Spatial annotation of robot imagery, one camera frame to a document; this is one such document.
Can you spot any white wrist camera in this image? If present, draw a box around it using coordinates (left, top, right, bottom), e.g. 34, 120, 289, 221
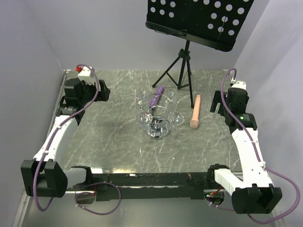
76, 66, 95, 84
230, 78, 247, 90

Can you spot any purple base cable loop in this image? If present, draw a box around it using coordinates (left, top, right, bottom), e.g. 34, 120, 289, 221
74, 182, 122, 215

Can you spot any chrome wine glass rack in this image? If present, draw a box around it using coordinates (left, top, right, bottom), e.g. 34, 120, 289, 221
139, 94, 169, 140

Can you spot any purple glitter microphone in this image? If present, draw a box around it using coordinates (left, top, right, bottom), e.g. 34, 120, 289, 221
149, 86, 164, 108

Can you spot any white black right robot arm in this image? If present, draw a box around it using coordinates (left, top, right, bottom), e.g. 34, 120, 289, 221
206, 87, 282, 214

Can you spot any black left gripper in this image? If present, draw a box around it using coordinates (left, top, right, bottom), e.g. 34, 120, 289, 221
79, 79, 110, 105

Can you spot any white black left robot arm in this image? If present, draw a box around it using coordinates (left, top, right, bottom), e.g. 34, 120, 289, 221
21, 78, 110, 198

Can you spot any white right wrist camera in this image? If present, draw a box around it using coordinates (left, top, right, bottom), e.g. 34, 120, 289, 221
230, 78, 247, 90

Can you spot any black music stand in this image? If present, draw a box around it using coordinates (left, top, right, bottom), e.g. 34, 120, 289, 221
144, 0, 255, 108

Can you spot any beige wooden rolling pin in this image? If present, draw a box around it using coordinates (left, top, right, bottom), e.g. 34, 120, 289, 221
190, 95, 201, 129

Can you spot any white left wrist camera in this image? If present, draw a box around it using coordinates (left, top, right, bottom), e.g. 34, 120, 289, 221
76, 66, 95, 84

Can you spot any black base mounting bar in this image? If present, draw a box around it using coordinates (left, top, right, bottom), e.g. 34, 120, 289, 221
92, 172, 220, 200

